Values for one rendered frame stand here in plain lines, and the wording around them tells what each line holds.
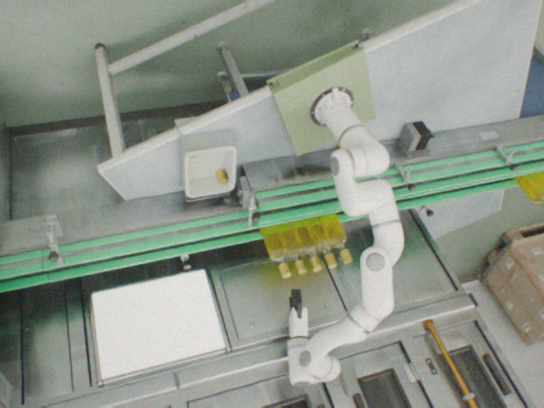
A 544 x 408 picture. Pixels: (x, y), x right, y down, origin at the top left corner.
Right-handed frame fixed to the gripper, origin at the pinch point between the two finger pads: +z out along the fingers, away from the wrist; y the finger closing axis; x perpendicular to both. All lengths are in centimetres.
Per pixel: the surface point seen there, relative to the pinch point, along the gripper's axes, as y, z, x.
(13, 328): -15, -4, 94
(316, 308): -12.9, 3.0, -9.8
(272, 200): 13.2, 31.1, 7.3
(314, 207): 5.9, 34.5, -9.2
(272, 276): -13.0, 16.1, 5.7
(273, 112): 37, 50, 8
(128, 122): -15, 100, 69
